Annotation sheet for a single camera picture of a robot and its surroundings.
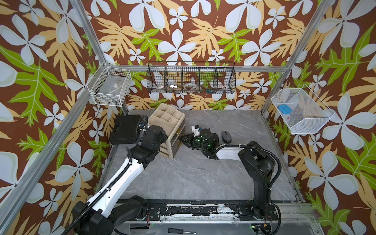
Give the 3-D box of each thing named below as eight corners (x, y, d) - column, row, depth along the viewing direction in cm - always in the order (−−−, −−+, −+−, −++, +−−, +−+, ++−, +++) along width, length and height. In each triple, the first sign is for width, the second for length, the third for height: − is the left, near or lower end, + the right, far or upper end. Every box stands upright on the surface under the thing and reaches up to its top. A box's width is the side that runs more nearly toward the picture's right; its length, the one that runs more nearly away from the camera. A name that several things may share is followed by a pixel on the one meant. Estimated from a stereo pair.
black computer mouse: (225, 143, 103) (225, 141, 101) (220, 133, 108) (221, 131, 106) (231, 142, 103) (232, 140, 101) (226, 132, 109) (227, 130, 107)
